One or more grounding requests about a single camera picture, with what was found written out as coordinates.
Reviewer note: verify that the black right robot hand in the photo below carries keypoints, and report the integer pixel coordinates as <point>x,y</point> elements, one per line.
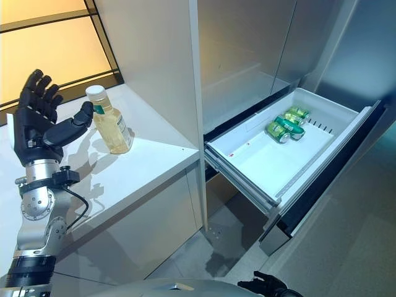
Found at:
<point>266,284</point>

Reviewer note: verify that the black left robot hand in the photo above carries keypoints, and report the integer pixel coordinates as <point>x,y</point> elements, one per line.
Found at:
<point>35,123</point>

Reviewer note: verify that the yellow drink bottle white cap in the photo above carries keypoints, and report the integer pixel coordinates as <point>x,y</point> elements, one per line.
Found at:
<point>113,130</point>

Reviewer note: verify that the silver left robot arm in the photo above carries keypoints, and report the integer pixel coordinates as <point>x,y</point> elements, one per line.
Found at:
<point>35,204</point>

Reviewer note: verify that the white fridge drawer dark front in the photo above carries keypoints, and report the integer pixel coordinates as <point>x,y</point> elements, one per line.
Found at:
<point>266,161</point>

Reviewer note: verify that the stainless steel fridge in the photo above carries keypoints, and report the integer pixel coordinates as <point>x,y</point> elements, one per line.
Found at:
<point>241,46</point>

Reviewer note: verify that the black framed amber window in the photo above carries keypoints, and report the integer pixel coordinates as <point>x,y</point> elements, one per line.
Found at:
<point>46,46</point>

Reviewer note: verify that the grey robot torso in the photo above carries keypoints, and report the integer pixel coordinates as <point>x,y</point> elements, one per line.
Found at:
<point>173,289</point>

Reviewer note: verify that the white counter cabinet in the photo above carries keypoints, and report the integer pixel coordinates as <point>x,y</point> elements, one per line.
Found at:
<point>123,185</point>

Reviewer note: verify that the white tall cabinet panel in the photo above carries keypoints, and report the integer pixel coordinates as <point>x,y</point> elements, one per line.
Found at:
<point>154,62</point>

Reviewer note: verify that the light green drink can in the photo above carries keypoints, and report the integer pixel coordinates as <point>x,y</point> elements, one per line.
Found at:
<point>277,131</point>
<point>298,114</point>

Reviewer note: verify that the dark green drink can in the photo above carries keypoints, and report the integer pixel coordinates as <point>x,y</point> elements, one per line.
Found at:
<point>292,127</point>

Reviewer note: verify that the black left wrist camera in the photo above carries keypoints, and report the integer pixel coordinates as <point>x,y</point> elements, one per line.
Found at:
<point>66,176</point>

